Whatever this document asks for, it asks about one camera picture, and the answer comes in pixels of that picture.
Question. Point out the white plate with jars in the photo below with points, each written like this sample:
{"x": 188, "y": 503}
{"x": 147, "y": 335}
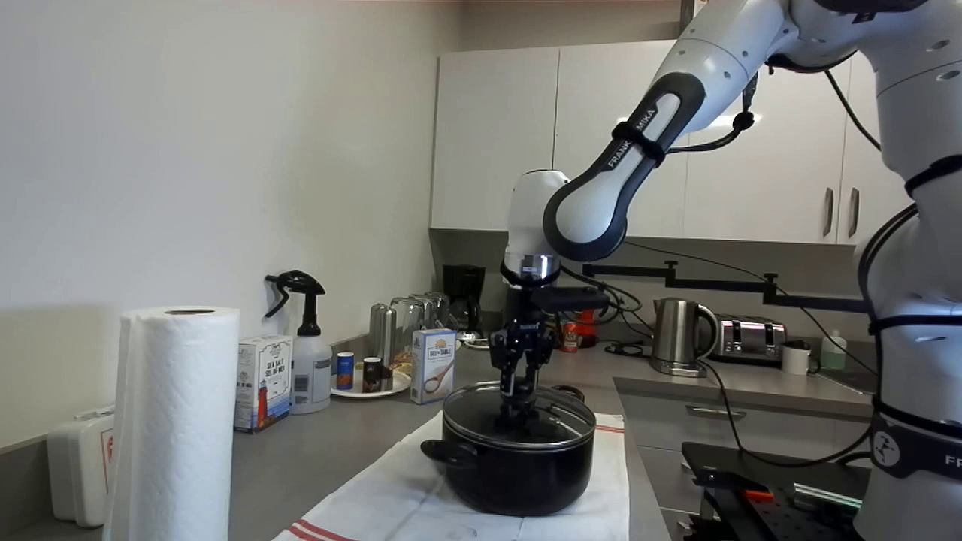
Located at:
{"x": 365, "y": 376}

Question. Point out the stainless electric kettle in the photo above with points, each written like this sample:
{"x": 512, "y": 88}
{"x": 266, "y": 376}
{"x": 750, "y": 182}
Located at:
{"x": 688, "y": 335}

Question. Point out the black coffee machine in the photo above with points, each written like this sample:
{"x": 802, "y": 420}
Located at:
{"x": 465, "y": 287}

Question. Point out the black device with orange button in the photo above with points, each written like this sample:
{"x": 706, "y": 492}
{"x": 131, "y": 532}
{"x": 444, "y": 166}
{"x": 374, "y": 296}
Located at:
{"x": 770, "y": 499}

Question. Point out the white paper towel roll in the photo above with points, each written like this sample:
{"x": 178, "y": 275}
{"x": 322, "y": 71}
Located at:
{"x": 172, "y": 432}

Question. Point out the small white blue box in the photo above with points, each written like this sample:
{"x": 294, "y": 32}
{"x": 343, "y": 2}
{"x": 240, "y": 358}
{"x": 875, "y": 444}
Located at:
{"x": 435, "y": 366}

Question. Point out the white carton box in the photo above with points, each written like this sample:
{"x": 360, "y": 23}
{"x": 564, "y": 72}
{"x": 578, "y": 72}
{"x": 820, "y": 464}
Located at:
{"x": 262, "y": 383}

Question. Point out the white red-striped kitchen towel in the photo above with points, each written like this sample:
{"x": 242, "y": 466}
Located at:
{"x": 401, "y": 497}

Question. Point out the white napkin stack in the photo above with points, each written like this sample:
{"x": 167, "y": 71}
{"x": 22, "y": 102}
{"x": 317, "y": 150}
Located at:
{"x": 80, "y": 459}

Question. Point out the white spray bottle black trigger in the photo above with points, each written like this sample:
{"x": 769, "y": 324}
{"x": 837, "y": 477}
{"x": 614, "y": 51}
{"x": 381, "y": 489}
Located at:
{"x": 312, "y": 356}

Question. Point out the black cooking pot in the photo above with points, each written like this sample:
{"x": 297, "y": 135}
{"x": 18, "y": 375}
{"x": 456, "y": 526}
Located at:
{"x": 510, "y": 479}

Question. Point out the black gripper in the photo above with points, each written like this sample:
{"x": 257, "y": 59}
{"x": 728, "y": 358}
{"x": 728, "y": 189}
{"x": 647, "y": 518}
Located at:
{"x": 517, "y": 347}

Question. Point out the silver toaster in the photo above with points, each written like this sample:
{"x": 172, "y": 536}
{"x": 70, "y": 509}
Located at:
{"x": 750, "y": 340}

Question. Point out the white mug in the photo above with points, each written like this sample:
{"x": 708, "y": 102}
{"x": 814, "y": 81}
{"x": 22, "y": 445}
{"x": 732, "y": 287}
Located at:
{"x": 797, "y": 358}

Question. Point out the white upper kitchen cabinets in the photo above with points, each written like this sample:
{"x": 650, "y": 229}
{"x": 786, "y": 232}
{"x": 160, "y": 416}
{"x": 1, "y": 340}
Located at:
{"x": 803, "y": 172}

